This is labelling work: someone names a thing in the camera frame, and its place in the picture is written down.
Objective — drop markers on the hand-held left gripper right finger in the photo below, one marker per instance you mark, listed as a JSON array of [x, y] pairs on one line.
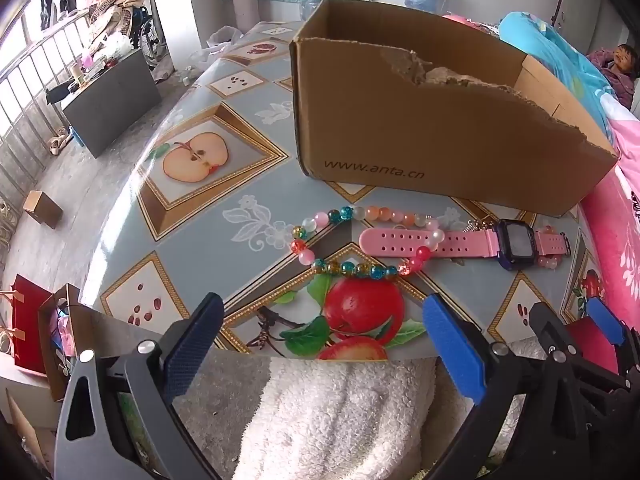
[[450, 345]]

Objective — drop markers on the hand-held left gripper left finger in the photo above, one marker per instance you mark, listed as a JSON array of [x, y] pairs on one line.
[[192, 345]]

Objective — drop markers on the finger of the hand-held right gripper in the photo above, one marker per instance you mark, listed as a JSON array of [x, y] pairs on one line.
[[547, 325], [605, 317]]

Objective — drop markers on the torn brown cardboard box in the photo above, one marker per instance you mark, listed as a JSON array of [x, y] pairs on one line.
[[400, 135]]

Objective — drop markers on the fruit print tablecloth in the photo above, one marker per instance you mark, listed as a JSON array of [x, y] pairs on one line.
[[240, 260]]

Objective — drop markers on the pink floral blanket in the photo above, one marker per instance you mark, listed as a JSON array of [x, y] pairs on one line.
[[620, 220]]

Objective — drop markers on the brown paper bag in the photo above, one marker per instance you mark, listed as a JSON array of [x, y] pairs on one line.
[[85, 330]]

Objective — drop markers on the white towel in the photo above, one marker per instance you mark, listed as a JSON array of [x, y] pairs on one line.
[[325, 410]]

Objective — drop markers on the red paper bag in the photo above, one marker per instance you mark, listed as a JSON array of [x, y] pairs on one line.
[[30, 325]]

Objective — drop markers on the small brown cardboard box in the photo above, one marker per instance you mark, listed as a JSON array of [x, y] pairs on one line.
[[42, 209]]

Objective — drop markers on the pink slippers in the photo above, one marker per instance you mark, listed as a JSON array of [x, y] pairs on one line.
[[57, 142]]

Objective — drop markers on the grey cabinet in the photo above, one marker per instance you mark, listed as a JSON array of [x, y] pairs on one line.
[[115, 100]]

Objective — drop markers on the blue floral pillow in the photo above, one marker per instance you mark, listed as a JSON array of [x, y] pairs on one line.
[[560, 55]]

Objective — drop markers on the metal window railing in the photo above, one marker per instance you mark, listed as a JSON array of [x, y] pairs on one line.
[[30, 85]]

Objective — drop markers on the white plastic bag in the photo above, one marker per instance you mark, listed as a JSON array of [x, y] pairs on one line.
[[225, 37]]

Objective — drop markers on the blue wheelchair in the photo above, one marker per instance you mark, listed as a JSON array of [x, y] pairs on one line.
[[150, 35]]

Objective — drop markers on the pile of beige clothes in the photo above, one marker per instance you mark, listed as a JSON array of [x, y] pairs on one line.
[[120, 5]]

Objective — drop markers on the clear empty water jug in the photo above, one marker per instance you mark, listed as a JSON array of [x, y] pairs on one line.
[[311, 5]]

